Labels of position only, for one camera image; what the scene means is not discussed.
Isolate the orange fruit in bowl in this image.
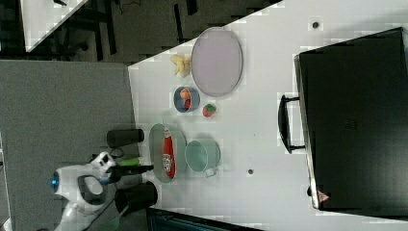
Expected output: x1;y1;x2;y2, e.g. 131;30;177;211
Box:
180;89;191;99

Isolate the black toaster oven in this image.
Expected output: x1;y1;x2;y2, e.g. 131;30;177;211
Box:
294;27;408;220

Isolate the green mug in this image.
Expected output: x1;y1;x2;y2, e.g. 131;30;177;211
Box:
185;139;220;177

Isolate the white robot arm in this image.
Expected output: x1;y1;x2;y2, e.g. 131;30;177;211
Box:
51;151;154;231

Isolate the blue bowl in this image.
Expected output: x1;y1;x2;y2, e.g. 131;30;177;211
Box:
173;87;200;113

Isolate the black cylinder at corner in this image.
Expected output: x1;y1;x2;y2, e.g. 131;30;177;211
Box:
115;182;158;214

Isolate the red ketchup bottle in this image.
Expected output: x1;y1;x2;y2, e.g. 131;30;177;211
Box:
163;127;176;179

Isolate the yellow banana bunch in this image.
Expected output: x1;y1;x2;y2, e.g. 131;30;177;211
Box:
170;55;191;78

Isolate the green marker tube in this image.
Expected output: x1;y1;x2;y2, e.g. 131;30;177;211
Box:
119;157;140;167

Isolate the black cylinder near strainer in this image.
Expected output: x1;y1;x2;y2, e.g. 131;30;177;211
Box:
107;129;144;148

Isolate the red strawberry in bowl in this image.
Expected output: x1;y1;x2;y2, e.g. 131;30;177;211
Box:
184;99;191;111

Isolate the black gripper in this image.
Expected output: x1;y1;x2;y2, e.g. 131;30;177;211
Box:
107;166;154;184

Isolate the red strawberry on table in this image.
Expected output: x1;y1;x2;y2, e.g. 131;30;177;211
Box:
202;104;217;117

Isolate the white side table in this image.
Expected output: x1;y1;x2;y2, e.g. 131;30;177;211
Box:
19;0;89;52

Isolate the large lilac plate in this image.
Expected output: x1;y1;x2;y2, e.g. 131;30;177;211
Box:
191;27;242;97

